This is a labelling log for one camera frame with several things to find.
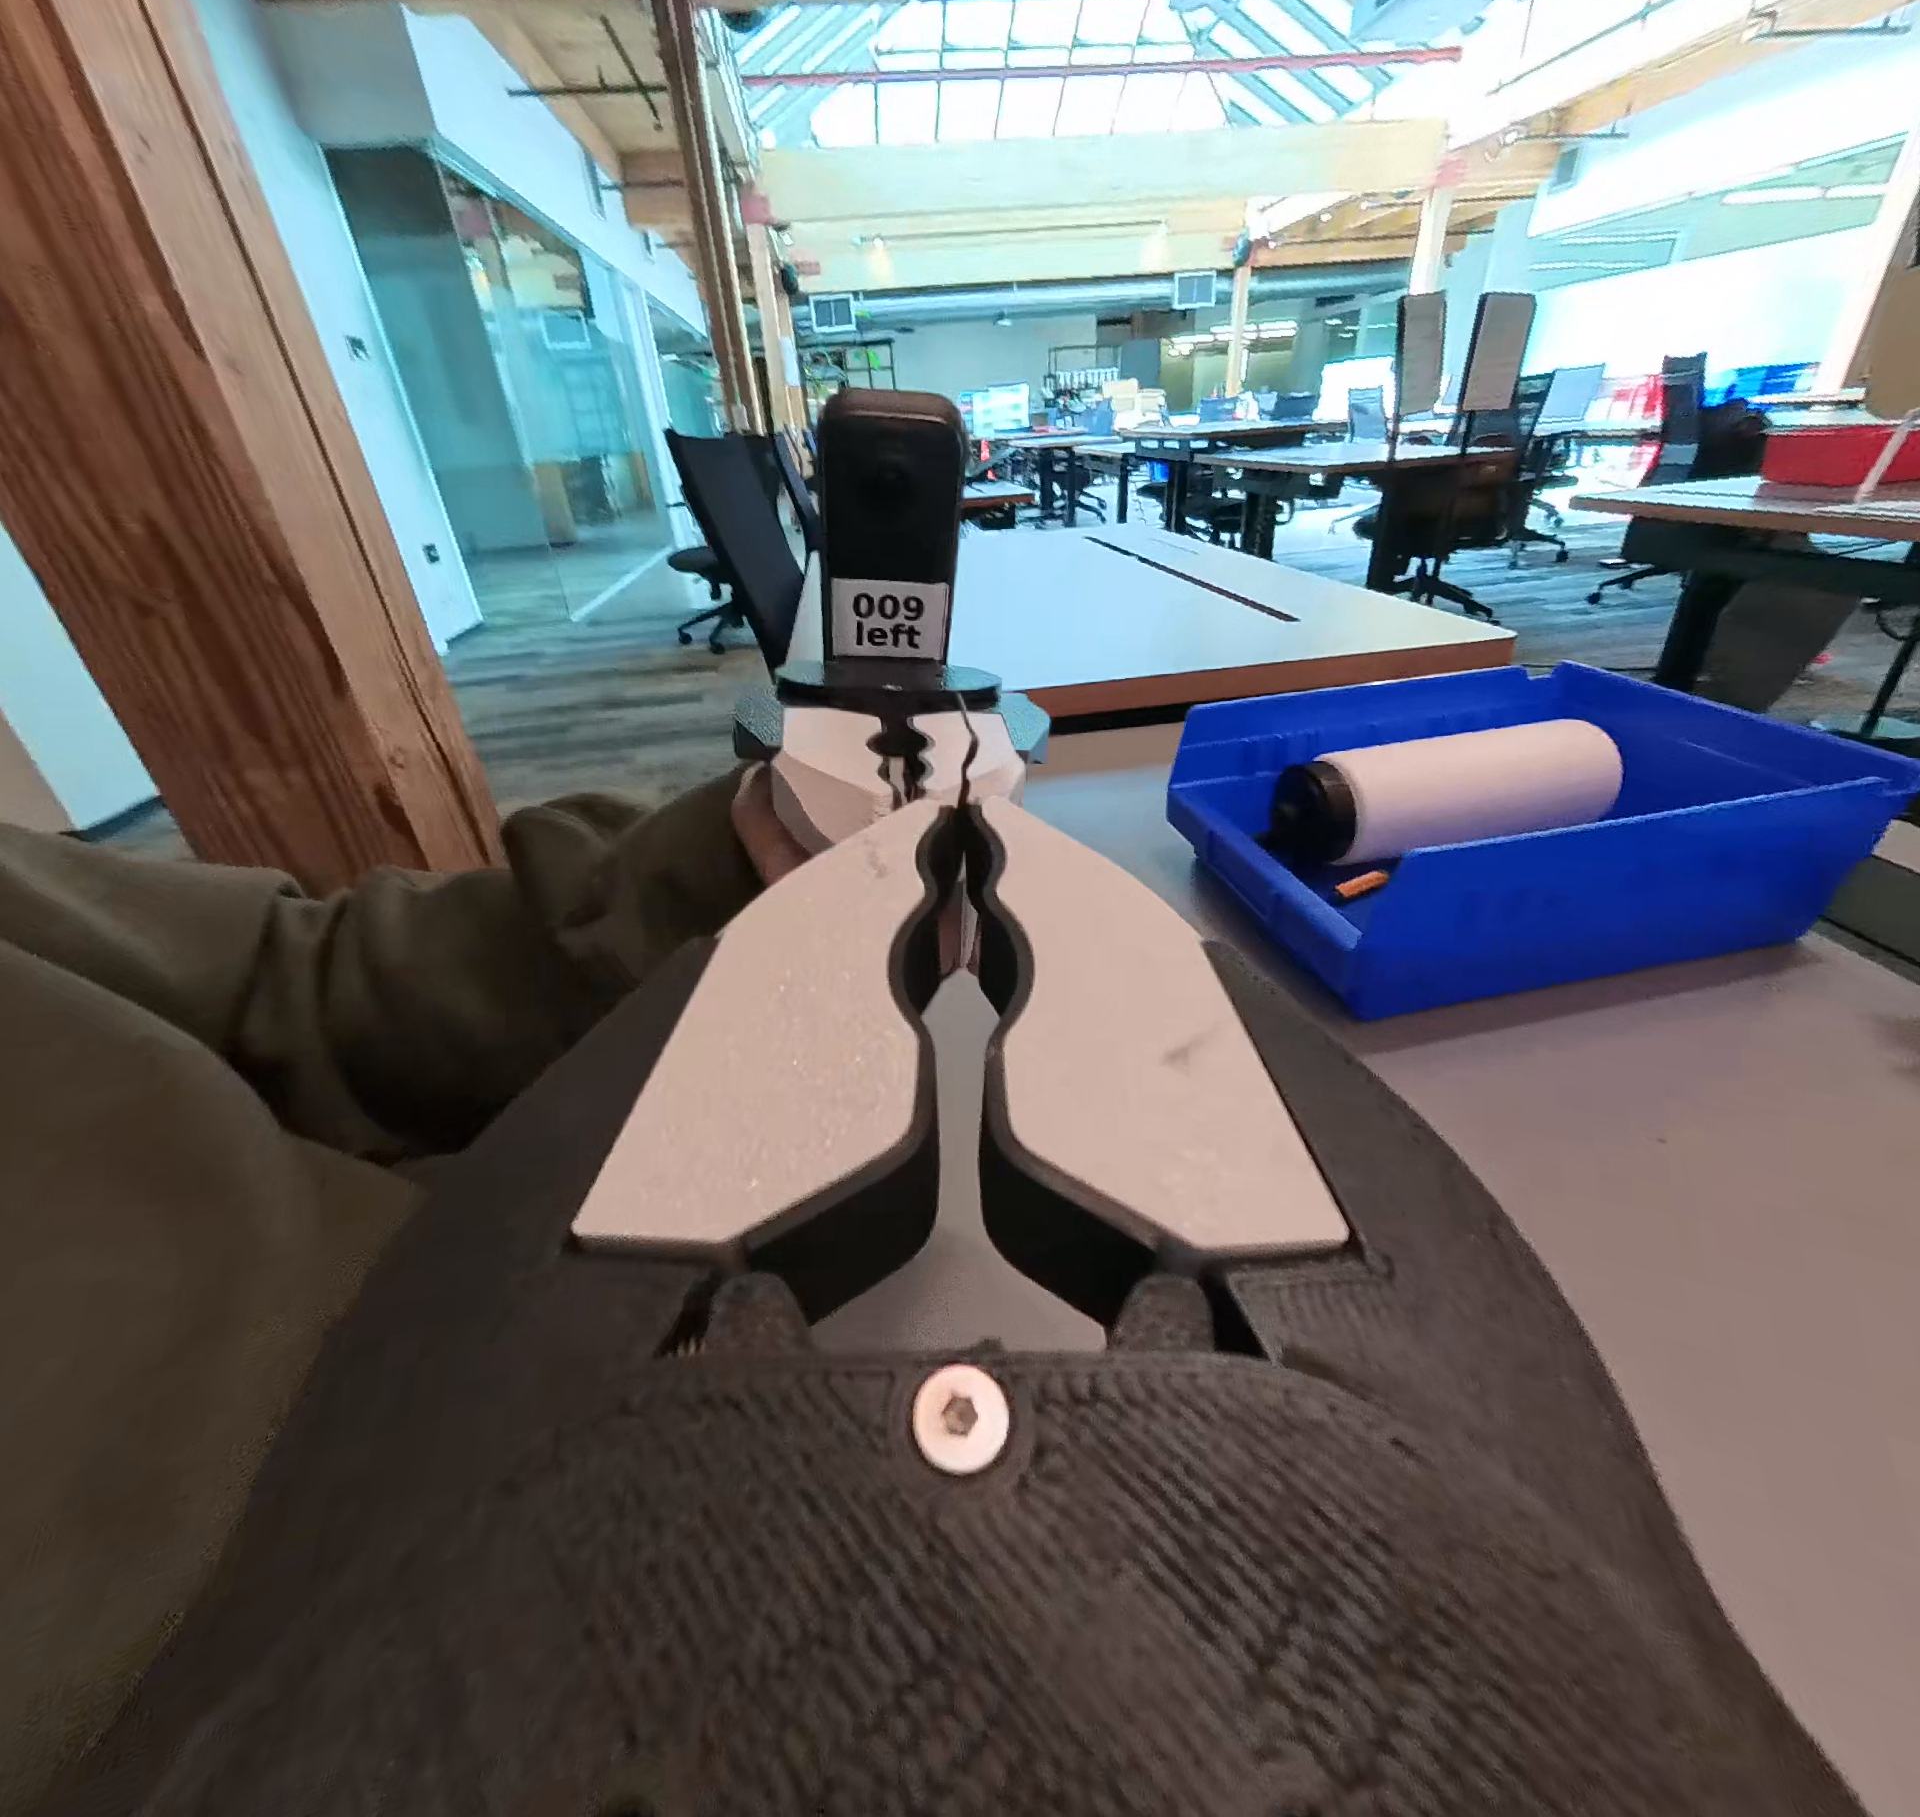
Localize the red plastic bin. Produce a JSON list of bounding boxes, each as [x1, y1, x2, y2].
[[1759, 414, 1920, 488]]

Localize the person's olive sweatshirt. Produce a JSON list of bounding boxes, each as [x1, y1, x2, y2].
[[0, 819, 439, 1817]]

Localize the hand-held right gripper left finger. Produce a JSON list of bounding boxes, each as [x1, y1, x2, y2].
[[569, 804, 961, 1327]]

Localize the wooden support post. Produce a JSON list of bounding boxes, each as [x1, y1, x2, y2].
[[0, 0, 506, 897]]

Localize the office chair with pale back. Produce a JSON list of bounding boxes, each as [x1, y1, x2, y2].
[[1357, 291, 1488, 623], [1462, 291, 1577, 569]]

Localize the person's left forearm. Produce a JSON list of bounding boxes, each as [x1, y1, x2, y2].
[[224, 789, 767, 1166]]

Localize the person's left hand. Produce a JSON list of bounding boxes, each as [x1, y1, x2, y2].
[[731, 764, 821, 885]]

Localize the long office desk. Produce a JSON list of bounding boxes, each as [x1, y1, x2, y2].
[[1567, 474, 1920, 740]]

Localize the office desk with black legs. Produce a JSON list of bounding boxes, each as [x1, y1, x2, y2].
[[1116, 424, 1519, 559]]

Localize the glass partition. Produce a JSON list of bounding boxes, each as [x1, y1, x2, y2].
[[322, 145, 722, 620]]

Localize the white desk with wooden edge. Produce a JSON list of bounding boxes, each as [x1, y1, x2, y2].
[[953, 523, 1521, 721]]

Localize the white bottle with black cap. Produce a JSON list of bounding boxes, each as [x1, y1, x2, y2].
[[1268, 718, 1627, 869]]

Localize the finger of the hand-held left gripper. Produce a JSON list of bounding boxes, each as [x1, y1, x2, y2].
[[917, 707, 1032, 808], [765, 707, 945, 855]]

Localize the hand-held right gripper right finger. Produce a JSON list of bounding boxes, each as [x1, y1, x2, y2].
[[964, 803, 1356, 1327]]

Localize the blue plastic bin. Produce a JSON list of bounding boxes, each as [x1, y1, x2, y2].
[[1167, 662, 1920, 1024]]

